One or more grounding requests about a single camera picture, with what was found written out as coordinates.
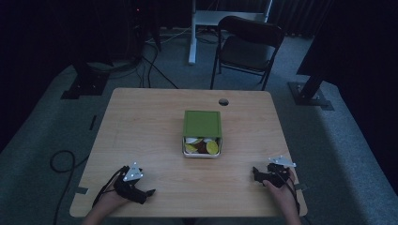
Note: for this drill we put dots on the person's left hand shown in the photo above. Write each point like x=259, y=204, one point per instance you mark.
x=108, y=201

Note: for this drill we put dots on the black folding chair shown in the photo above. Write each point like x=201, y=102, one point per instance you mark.
x=247, y=53

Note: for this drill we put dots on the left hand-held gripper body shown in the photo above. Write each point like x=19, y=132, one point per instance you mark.
x=131, y=187

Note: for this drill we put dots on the white desk frame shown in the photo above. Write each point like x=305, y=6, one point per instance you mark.
x=194, y=37

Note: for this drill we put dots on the pile of coffee capsules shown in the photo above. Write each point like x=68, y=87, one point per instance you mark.
x=202, y=146

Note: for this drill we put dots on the dark curtain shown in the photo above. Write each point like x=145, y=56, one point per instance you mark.
x=297, y=15

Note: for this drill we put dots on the person's right hand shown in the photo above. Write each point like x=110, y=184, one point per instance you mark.
x=284, y=193

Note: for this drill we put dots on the green drawer box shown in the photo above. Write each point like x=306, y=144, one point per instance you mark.
x=202, y=123

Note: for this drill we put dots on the black stand with base plate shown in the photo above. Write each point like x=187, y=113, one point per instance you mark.
x=86, y=82
x=308, y=95

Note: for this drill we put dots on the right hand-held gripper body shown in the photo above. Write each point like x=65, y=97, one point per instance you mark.
x=277, y=175

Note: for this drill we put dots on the grey tape piece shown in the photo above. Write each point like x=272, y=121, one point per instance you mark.
x=82, y=190
x=300, y=187

